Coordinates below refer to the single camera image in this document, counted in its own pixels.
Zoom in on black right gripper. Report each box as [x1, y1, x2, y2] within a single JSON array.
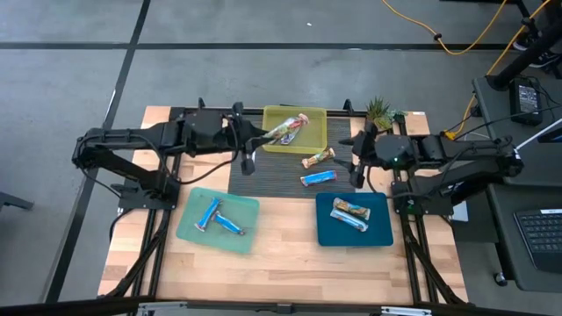
[[332, 122, 382, 190]]

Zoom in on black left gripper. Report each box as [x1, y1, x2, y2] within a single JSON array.
[[219, 101, 276, 176]]

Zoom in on brown tan granola bar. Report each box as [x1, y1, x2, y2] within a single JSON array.
[[332, 197, 372, 221]]

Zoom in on orange brown granola bar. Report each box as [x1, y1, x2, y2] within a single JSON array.
[[300, 147, 337, 170]]

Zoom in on black mesh mat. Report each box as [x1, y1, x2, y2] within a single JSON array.
[[227, 116, 357, 198]]

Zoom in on yellow plastic tray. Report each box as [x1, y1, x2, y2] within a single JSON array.
[[261, 104, 328, 155]]

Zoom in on small potted succulent plant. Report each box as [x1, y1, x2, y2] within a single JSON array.
[[364, 96, 408, 135]]

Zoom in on green plastic tray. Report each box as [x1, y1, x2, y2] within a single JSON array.
[[175, 186, 261, 255]]

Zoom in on dark blue plastic tray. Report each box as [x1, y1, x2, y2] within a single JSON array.
[[314, 190, 395, 248]]

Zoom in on white paper label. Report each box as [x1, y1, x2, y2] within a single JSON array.
[[450, 200, 470, 224]]

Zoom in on black rig beam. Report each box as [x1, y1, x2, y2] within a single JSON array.
[[0, 296, 562, 316]]

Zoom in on dark grey side desk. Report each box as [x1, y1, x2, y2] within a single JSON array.
[[472, 74, 562, 293]]

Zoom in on black power adapter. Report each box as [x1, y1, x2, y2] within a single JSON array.
[[508, 75, 544, 127]]

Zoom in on white-edged dark device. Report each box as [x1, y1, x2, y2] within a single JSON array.
[[521, 117, 562, 146]]

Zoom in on black stand leg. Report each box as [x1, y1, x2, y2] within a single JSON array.
[[485, 0, 562, 91]]

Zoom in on black keyboard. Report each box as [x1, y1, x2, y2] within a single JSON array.
[[513, 207, 562, 274]]

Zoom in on person's shoe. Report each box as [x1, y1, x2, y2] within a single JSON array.
[[529, 49, 562, 70], [512, 32, 542, 53]]

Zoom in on grey chair base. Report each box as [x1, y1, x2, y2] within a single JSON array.
[[0, 190, 35, 212]]

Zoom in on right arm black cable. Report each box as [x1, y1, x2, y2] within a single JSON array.
[[364, 165, 399, 201]]

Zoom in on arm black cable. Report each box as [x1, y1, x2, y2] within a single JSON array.
[[173, 113, 241, 185], [364, 165, 399, 201]]

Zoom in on black aluminium table frame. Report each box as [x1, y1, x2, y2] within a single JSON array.
[[98, 98, 469, 308]]

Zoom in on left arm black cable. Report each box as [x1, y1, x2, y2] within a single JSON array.
[[173, 113, 241, 185]]

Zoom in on yellow cable with black plug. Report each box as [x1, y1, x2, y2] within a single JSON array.
[[379, 0, 443, 44]]

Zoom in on thin black desk cable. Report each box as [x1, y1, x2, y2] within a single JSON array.
[[456, 103, 562, 133]]

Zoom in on yellow extension cable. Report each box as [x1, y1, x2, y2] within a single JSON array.
[[438, 0, 510, 57], [442, 0, 553, 141]]

